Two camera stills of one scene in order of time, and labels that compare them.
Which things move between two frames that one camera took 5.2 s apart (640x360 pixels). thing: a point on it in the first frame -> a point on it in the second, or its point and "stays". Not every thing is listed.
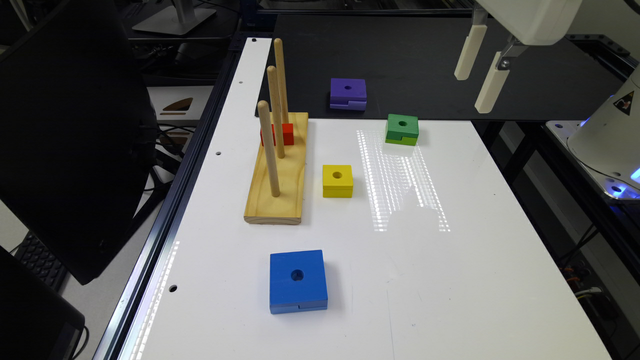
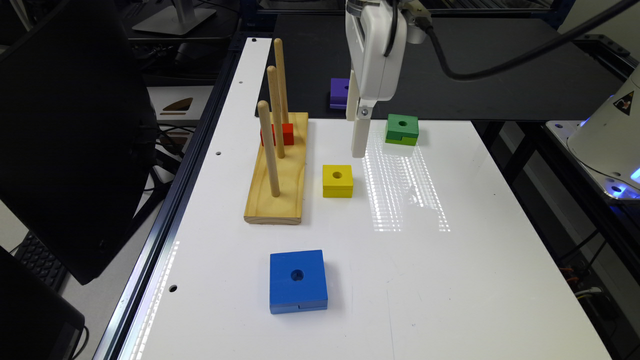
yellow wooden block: (337, 181) stays
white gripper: (533, 22) -> (374, 76)
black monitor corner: (36, 322) stays
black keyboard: (34, 255) stays
